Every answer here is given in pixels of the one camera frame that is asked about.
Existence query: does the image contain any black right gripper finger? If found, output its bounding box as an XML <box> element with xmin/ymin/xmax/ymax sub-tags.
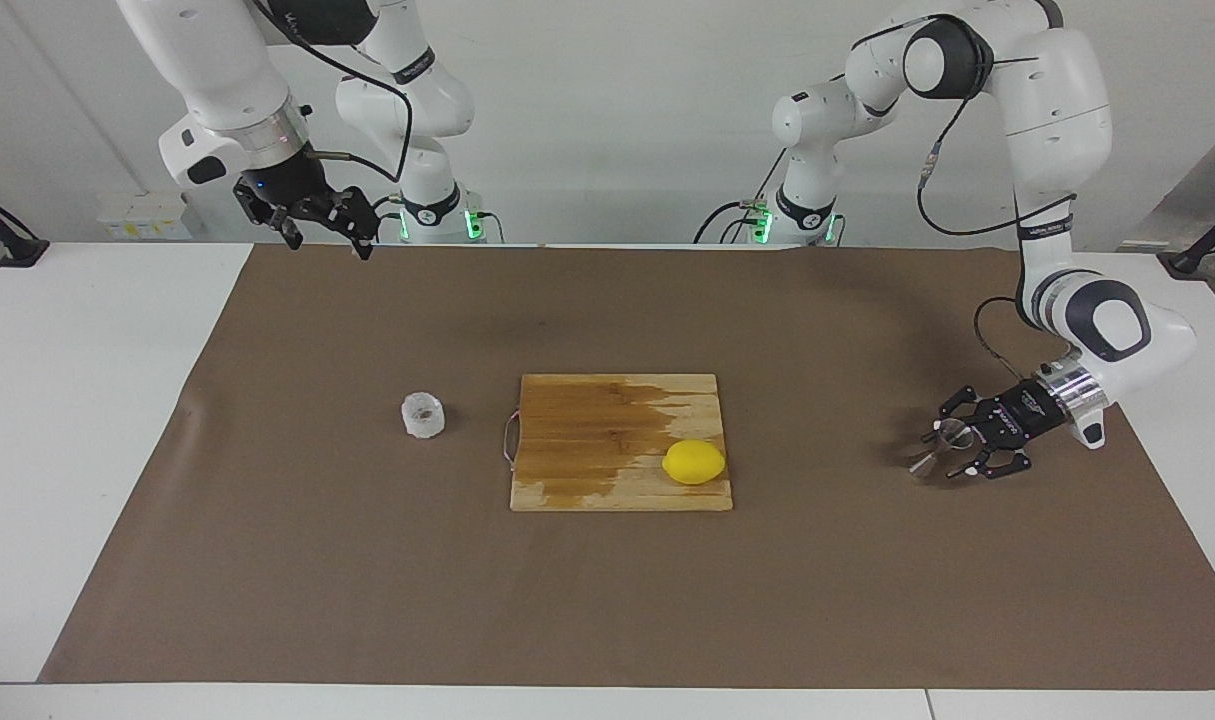
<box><xmin>235</xmin><ymin>190</ymin><xmax>304</xmax><ymax>251</ymax></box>
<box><xmin>312</xmin><ymin>186</ymin><xmax>380</xmax><ymax>261</ymax></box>

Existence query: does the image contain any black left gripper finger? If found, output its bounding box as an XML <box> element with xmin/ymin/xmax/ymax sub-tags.
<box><xmin>947</xmin><ymin>448</ymin><xmax>1032</xmax><ymax>481</ymax></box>
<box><xmin>937</xmin><ymin>386</ymin><xmax>993</xmax><ymax>421</ymax></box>

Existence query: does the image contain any steel double jigger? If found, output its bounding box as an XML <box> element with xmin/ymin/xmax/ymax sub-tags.
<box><xmin>907</xmin><ymin>418</ymin><xmax>973</xmax><ymax>479</ymax></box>

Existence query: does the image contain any black clamp stand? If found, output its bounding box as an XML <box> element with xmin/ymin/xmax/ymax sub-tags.
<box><xmin>1157</xmin><ymin>198</ymin><xmax>1215</xmax><ymax>281</ymax></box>
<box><xmin>0</xmin><ymin>185</ymin><xmax>50</xmax><ymax>269</ymax></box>

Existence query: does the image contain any yellow lemon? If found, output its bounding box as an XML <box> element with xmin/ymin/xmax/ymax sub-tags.
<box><xmin>662</xmin><ymin>439</ymin><xmax>727</xmax><ymax>487</ymax></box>

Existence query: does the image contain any wooden cutting board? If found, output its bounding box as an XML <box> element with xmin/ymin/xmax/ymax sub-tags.
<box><xmin>503</xmin><ymin>373</ymin><xmax>735</xmax><ymax>513</ymax></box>

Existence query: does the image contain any brown table mat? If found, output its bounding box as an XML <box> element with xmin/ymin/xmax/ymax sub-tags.
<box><xmin>37</xmin><ymin>243</ymin><xmax>1215</xmax><ymax>691</ymax></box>

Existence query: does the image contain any black right base cable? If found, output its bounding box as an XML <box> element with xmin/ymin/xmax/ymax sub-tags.
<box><xmin>370</xmin><ymin>195</ymin><xmax>408</xmax><ymax>244</ymax></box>

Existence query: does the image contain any black base cable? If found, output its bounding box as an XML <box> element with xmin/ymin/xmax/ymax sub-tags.
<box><xmin>370</xmin><ymin>195</ymin><xmax>408</xmax><ymax>244</ymax></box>
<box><xmin>694</xmin><ymin>150</ymin><xmax>790</xmax><ymax>244</ymax></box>

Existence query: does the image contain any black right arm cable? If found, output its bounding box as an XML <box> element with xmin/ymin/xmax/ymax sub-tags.
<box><xmin>250</xmin><ymin>0</ymin><xmax>415</xmax><ymax>213</ymax></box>

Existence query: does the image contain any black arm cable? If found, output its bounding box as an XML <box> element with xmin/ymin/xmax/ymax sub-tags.
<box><xmin>250</xmin><ymin>0</ymin><xmax>415</xmax><ymax>213</ymax></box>
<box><xmin>852</xmin><ymin>15</ymin><xmax>1078</xmax><ymax>376</ymax></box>

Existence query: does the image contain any white wall socket strip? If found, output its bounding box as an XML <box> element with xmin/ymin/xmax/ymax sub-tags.
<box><xmin>97</xmin><ymin>193</ymin><xmax>190</xmax><ymax>241</ymax></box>

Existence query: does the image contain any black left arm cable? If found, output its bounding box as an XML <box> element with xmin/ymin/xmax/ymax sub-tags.
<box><xmin>852</xmin><ymin>15</ymin><xmax>1078</xmax><ymax>376</ymax></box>

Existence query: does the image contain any black left base cable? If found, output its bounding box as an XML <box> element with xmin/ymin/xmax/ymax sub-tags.
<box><xmin>694</xmin><ymin>150</ymin><xmax>790</xmax><ymax>244</ymax></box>

